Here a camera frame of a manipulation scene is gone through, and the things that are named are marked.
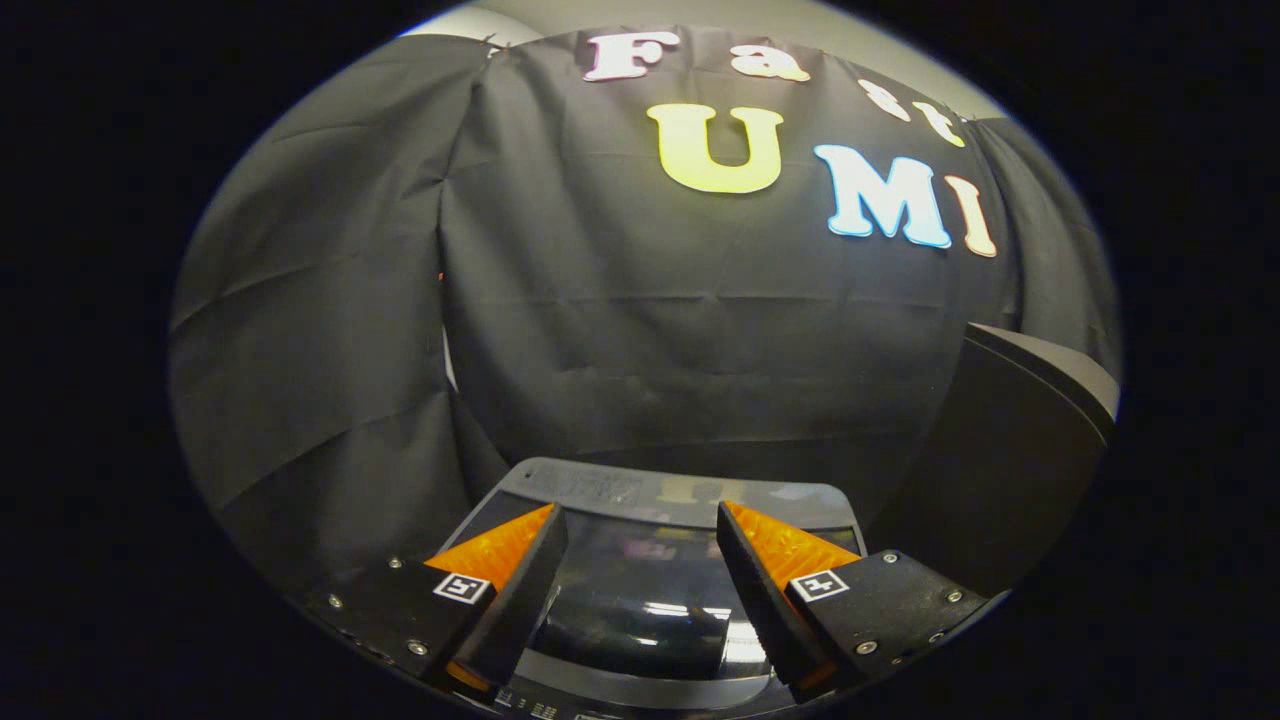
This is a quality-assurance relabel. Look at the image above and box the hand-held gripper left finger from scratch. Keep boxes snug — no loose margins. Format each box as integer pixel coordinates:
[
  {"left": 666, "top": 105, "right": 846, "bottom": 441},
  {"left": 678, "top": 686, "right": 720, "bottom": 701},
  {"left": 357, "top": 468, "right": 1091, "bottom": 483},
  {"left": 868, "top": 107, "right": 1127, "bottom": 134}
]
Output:
[{"left": 305, "top": 503, "right": 569, "bottom": 694}]

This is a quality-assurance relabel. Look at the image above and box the grey washing machine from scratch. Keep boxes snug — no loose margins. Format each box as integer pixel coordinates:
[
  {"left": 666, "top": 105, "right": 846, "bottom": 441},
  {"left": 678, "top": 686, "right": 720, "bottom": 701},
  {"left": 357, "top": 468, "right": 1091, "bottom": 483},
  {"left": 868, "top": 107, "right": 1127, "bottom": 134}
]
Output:
[{"left": 440, "top": 457, "right": 873, "bottom": 720}]

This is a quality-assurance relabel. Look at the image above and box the beige cabinet with dark frame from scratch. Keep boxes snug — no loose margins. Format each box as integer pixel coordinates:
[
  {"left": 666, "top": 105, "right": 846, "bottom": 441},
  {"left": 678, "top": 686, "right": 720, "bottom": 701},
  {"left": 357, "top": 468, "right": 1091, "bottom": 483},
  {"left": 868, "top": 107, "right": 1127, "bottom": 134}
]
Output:
[{"left": 868, "top": 322, "right": 1120, "bottom": 601}]

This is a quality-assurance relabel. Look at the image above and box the black backdrop cloth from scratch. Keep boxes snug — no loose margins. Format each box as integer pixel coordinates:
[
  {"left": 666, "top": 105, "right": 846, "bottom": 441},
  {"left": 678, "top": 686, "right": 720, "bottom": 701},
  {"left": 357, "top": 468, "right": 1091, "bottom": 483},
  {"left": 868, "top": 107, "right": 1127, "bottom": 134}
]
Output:
[{"left": 168, "top": 25, "right": 1121, "bottom": 596}]

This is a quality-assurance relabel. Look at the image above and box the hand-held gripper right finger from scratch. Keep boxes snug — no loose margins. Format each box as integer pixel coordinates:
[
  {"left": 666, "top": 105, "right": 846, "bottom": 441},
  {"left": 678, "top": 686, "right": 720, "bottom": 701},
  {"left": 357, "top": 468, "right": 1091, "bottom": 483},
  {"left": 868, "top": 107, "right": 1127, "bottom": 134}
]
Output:
[{"left": 717, "top": 500, "right": 1007, "bottom": 704}]

